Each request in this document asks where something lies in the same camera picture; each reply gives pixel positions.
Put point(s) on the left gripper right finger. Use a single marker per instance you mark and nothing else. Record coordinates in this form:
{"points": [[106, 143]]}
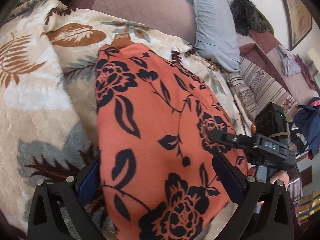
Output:
{"points": [[264, 210]]}

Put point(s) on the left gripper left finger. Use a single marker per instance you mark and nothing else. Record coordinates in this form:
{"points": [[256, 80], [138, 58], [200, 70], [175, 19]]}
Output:
{"points": [[45, 218]]}

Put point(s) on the orange black floral garment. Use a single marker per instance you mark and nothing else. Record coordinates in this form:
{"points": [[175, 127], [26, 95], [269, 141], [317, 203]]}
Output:
{"points": [[154, 118]]}

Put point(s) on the navy blue clothing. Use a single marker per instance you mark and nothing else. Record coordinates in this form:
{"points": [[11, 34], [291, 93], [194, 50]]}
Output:
{"points": [[306, 137]]}

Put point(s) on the person's right hand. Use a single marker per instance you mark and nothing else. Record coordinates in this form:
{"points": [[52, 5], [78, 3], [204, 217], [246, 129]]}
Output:
{"points": [[275, 177]]}

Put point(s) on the striped mauve patterned quilt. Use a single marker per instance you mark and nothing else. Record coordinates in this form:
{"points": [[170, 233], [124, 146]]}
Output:
{"points": [[261, 81]]}

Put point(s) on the grey crumpled cloth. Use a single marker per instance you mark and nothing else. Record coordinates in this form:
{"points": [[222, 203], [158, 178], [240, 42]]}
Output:
{"points": [[290, 65]]}

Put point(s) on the light blue pillow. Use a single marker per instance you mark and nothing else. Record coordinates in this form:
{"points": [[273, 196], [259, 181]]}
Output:
{"points": [[216, 38]]}

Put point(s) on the black furry object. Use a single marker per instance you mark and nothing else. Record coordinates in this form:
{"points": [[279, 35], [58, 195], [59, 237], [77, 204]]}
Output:
{"points": [[246, 17]]}

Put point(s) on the cream leaf print blanket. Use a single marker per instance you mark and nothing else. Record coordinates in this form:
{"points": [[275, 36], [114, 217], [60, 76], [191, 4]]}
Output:
{"points": [[48, 110]]}

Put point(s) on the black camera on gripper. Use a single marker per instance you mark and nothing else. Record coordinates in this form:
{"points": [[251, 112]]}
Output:
{"points": [[271, 122]]}

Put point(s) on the framed wall picture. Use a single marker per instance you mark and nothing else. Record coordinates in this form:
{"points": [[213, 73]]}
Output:
{"points": [[299, 21]]}

